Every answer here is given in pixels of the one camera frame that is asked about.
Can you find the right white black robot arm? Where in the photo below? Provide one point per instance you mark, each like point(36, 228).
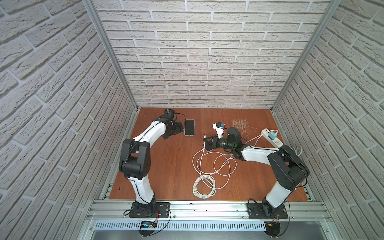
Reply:
point(288, 168)

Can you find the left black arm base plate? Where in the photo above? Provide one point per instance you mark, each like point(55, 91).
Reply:
point(161, 209)

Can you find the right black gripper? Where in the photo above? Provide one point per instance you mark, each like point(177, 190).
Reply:
point(212, 143)

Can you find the left small circuit board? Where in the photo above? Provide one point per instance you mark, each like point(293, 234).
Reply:
point(148, 225)

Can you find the white power strip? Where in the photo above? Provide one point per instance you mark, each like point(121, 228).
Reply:
point(275, 143)

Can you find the black phone pink case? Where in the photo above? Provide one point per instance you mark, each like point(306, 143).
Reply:
point(189, 128)

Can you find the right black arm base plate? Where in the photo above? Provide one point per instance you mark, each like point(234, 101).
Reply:
point(264, 210)

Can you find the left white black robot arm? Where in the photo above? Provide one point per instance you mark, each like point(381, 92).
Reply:
point(135, 159)

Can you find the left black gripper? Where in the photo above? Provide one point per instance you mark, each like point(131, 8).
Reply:
point(174, 128)

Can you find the aluminium front rail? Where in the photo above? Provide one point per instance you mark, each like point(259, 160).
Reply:
point(211, 210)

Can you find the teal charger adapter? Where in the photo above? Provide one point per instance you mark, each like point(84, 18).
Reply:
point(272, 135)

